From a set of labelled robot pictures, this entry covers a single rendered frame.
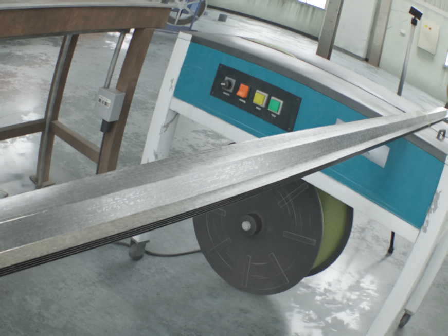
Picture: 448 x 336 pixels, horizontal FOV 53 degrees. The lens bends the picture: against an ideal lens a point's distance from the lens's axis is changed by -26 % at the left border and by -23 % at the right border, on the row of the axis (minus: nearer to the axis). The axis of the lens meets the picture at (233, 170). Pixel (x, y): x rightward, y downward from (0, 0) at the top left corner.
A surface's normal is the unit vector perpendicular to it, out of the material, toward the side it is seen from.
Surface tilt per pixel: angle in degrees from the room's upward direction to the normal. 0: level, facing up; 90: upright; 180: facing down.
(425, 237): 90
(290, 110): 90
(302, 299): 0
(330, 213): 62
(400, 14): 90
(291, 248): 90
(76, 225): 75
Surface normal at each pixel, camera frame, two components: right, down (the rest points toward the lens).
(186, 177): 0.84, 0.16
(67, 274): 0.27, -0.90
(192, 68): -0.62, 0.11
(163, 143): 0.74, 0.42
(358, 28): -0.43, 0.21
